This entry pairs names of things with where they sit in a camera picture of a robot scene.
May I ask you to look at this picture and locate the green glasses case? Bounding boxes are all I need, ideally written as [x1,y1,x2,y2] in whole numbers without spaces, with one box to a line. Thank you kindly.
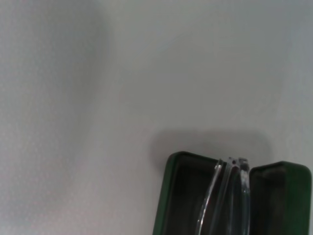
[152,151,313,235]

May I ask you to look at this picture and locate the clear white glasses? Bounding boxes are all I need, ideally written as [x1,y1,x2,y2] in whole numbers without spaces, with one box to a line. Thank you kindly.
[197,157,252,235]

